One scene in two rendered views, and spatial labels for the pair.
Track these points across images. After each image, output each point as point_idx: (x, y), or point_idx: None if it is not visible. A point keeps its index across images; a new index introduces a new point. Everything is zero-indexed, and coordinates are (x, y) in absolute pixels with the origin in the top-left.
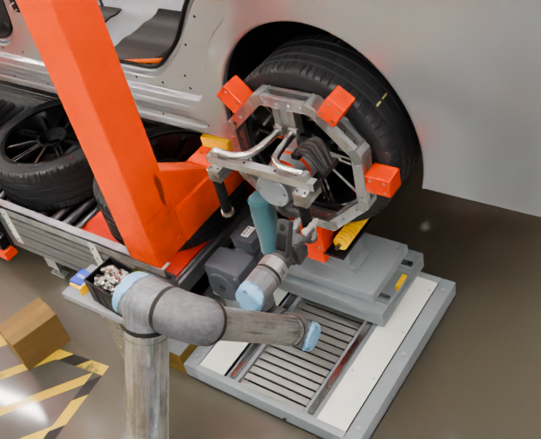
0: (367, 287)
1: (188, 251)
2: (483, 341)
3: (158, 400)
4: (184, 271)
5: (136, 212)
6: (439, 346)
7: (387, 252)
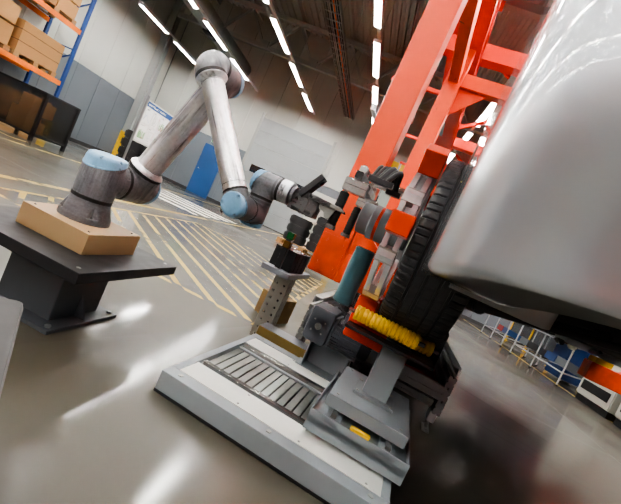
0: (338, 392)
1: None
2: None
3: (174, 119)
4: None
5: None
6: (290, 493)
7: (390, 420)
